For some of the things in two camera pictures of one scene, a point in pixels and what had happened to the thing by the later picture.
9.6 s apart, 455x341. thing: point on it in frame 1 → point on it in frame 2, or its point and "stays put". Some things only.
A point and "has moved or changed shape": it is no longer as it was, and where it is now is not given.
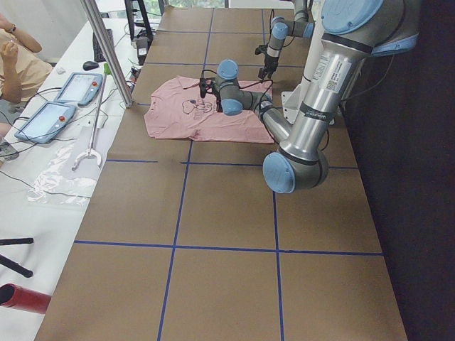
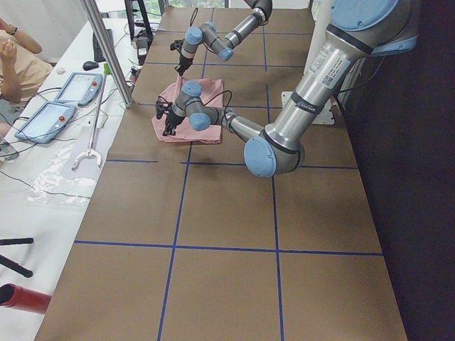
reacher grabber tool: x=106 y=71 stays put
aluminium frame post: x=93 y=15 stays put
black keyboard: x=98 y=54 stays put
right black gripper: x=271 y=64 → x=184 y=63
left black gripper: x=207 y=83 → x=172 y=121
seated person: x=21 y=69 stays put
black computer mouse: x=89 y=65 stays put
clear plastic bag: x=52 y=184 stays put
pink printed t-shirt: x=176 y=111 has moved or changed shape
